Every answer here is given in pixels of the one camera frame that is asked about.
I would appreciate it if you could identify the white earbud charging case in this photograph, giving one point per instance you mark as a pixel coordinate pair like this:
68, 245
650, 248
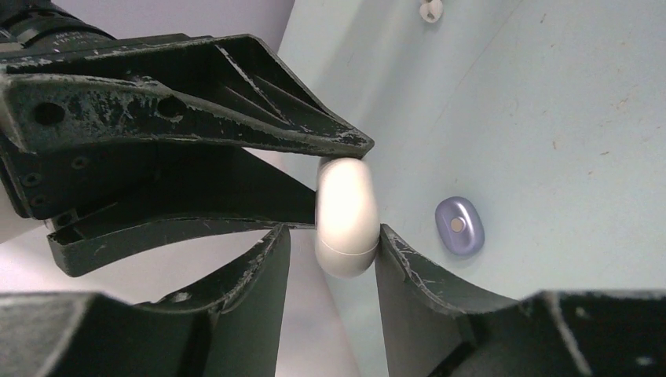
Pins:
347, 218

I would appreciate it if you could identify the purple earbud charging case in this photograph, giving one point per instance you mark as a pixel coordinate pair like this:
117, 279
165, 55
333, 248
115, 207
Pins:
459, 226

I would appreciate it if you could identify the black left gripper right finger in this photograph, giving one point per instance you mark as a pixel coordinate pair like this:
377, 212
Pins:
437, 324

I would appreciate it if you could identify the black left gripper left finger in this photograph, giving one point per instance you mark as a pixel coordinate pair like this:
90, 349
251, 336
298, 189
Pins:
225, 324

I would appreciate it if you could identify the white earbud left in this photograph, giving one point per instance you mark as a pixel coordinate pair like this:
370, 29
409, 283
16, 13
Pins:
431, 10

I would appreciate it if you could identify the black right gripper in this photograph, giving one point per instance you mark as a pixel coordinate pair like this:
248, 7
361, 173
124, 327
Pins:
86, 117

